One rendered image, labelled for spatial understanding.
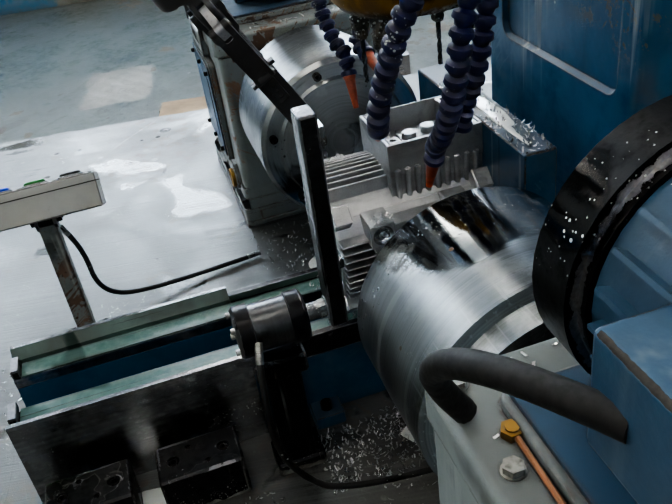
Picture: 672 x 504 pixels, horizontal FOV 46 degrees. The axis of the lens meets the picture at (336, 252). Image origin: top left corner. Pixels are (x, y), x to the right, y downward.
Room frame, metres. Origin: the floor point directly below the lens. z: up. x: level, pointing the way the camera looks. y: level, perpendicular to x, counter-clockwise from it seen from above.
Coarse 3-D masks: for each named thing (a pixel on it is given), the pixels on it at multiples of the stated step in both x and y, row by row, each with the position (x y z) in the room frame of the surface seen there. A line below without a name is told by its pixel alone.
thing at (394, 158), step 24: (360, 120) 0.91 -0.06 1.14; (408, 120) 0.92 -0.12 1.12; (432, 120) 0.93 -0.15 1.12; (384, 144) 0.82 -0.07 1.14; (408, 144) 0.82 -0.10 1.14; (456, 144) 0.83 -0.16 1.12; (480, 144) 0.84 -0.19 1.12; (384, 168) 0.83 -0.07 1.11; (408, 168) 0.82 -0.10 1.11; (456, 168) 0.83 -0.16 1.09; (408, 192) 0.82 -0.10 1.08
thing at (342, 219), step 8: (480, 168) 0.83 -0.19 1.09; (472, 176) 0.82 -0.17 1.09; (480, 176) 0.82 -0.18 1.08; (488, 176) 0.82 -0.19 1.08; (472, 184) 0.82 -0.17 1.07; (480, 184) 0.81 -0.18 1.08; (488, 184) 0.81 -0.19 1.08; (336, 208) 0.79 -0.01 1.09; (344, 208) 0.79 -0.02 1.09; (336, 216) 0.78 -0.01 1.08; (344, 216) 0.78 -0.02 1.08; (336, 224) 0.77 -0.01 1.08; (344, 224) 0.77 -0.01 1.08; (352, 304) 0.78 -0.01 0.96
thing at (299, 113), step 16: (304, 112) 0.70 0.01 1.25; (304, 128) 0.69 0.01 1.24; (320, 128) 0.70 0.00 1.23; (304, 144) 0.69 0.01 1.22; (320, 144) 0.70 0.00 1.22; (304, 160) 0.69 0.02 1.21; (320, 160) 0.70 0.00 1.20; (304, 176) 0.70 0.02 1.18; (320, 176) 0.70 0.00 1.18; (304, 192) 0.72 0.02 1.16; (320, 192) 0.69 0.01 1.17; (320, 208) 0.69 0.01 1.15; (320, 224) 0.69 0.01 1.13; (320, 240) 0.69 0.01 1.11; (320, 256) 0.69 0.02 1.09; (336, 256) 0.70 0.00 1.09; (320, 272) 0.70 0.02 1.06; (336, 272) 0.70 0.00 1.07; (336, 288) 0.69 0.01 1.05; (320, 304) 0.70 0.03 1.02; (336, 304) 0.69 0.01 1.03; (336, 320) 0.69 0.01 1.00
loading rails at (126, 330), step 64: (128, 320) 0.86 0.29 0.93; (192, 320) 0.85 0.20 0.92; (320, 320) 0.81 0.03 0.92; (64, 384) 0.80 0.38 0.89; (128, 384) 0.74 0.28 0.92; (192, 384) 0.72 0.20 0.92; (256, 384) 0.74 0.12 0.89; (320, 384) 0.77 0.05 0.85; (64, 448) 0.69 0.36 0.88; (128, 448) 0.70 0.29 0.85
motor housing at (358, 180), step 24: (336, 168) 0.85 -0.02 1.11; (360, 168) 0.85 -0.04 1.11; (336, 192) 0.81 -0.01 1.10; (360, 192) 0.82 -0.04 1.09; (384, 192) 0.82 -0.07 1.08; (432, 192) 0.82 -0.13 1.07; (408, 216) 0.79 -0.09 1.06; (336, 240) 0.78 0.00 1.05; (360, 240) 0.77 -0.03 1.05; (360, 264) 0.76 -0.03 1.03; (360, 288) 0.77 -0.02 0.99
